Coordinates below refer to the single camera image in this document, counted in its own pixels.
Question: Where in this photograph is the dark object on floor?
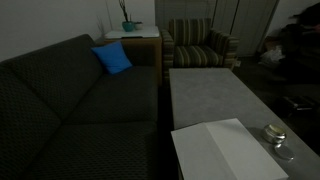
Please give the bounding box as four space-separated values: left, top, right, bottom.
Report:
273 96 319 117

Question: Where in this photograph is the wooden side table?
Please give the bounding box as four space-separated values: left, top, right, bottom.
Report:
95 35 163 87

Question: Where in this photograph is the teal plant pot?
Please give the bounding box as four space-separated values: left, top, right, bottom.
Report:
122 21 135 32

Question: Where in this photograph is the white hardcover book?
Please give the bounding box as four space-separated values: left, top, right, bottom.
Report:
171 118 289 180

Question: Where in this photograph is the small white plant pot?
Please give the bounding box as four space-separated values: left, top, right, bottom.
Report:
134 22 143 30

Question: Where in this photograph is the dark grey fabric sofa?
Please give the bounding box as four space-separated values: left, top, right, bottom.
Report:
0 34 160 180

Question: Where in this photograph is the white bag on floor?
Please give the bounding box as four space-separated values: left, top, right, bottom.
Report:
260 46 285 68

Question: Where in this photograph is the striped armchair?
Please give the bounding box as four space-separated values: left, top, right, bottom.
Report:
160 18 239 75

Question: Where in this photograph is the grey coffee table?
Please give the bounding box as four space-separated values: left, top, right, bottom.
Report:
169 68 320 180

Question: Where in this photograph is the blue throw pillow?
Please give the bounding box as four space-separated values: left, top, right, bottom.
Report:
92 41 132 74

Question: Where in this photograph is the white tray on side table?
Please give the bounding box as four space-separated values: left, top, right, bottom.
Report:
104 26 159 39

